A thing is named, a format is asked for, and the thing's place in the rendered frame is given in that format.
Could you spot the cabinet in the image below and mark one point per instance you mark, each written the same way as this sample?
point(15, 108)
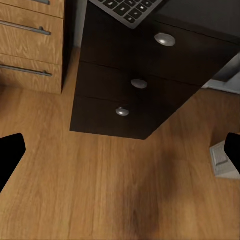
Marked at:
point(130, 81)
point(35, 40)

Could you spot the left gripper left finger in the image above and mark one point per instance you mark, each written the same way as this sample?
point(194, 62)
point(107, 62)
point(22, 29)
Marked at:
point(12, 149)

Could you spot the desktop computer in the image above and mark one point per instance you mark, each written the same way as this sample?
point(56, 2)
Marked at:
point(223, 167)

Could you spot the keyboard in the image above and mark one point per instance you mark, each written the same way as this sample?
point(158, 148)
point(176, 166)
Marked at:
point(129, 12)

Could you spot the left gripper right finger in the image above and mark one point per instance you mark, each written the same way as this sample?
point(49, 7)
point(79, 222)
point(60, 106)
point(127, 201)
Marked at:
point(232, 149)

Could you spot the desk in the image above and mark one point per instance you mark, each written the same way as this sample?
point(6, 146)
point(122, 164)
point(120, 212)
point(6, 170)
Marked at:
point(216, 18)

